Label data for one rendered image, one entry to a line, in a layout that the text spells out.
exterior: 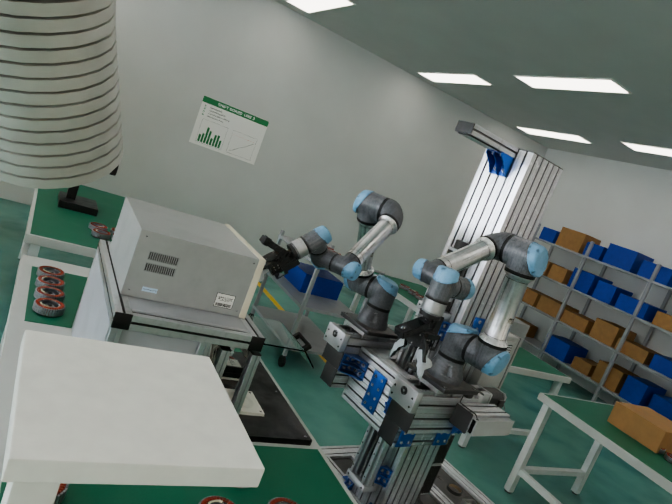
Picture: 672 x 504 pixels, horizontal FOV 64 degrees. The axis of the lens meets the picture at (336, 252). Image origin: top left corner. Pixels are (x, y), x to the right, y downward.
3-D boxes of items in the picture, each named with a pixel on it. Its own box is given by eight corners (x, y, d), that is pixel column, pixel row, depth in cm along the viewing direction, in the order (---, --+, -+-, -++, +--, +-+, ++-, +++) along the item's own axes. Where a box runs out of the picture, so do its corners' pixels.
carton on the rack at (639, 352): (630, 353, 725) (636, 342, 722) (659, 368, 689) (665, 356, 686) (613, 348, 705) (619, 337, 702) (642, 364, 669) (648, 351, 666)
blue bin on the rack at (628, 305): (631, 312, 737) (638, 299, 734) (660, 325, 701) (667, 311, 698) (613, 306, 717) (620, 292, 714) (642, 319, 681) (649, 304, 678)
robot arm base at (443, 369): (442, 368, 232) (451, 347, 231) (467, 386, 221) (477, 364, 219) (418, 365, 223) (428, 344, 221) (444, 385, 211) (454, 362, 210)
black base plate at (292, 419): (254, 358, 241) (255, 354, 241) (310, 445, 187) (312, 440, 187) (148, 342, 217) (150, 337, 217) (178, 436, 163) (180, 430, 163)
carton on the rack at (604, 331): (605, 340, 758) (614, 322, 754) (628, 352, 727) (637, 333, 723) (588, 335, 739) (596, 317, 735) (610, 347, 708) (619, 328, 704)
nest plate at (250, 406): (250, 394, 202) (252, 391, 202) (263, 416, 190) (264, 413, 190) (213, 389, 195) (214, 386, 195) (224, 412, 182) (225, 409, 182)
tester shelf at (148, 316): (208, 276, 222) (212, 265, 221) (260, 352, 164) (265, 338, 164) (96, 250, 200) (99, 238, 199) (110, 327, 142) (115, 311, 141)
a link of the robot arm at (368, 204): (365, 303, 259) (381, 203, 229) (339, 290, 266) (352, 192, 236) (378, 291, 268) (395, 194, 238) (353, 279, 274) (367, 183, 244)
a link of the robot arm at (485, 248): (495, 221, 214) (411, 255, 185) (519, 230, 207) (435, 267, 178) (491, 247, 219) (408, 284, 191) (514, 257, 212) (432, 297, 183)
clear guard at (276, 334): (288, 338, 206) (294, 323, 205) (313, 368, 185) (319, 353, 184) (207, 323, 189) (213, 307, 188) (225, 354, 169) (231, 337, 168)
